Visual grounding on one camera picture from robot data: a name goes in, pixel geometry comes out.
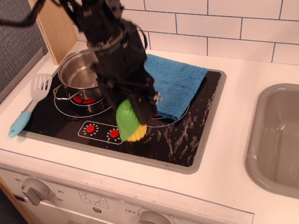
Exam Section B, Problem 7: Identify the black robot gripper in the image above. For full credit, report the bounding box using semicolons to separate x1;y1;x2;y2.
92;21;161;125

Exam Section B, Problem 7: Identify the green yellow toy corn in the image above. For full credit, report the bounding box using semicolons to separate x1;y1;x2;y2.
116;99;147;142

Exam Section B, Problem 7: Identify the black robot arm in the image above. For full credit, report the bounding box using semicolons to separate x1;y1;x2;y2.
56;0;158;124

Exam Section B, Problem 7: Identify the blue knitted cloth napkin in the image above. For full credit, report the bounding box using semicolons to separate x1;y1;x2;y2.
145;54;208;120

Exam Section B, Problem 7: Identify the right red stove knob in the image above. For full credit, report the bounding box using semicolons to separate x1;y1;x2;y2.
109;129;119;139

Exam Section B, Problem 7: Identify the red stove knob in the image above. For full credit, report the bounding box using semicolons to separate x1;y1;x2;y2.
85;124;96;134
109;129;119;139

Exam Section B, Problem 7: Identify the black toy stovetop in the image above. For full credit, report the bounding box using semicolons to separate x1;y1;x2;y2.
19;70;226;174

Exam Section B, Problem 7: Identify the left red stove knob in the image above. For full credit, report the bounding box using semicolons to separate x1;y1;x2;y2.
85;124;96;134

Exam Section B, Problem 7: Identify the stainless steel pot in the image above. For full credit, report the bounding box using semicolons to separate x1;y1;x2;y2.
52;50;102;101

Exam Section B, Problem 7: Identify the left grey oven dial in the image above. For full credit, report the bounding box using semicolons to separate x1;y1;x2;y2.
21;178;50;206

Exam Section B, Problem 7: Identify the grey plastic sink basin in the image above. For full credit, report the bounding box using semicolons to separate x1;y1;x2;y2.
246;83;299;199

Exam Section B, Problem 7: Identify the white spatula blue handle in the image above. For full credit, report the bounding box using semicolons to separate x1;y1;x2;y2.
8;73;52;138

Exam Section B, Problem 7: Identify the wooden side post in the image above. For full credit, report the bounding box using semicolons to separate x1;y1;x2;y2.
36;0;77;65

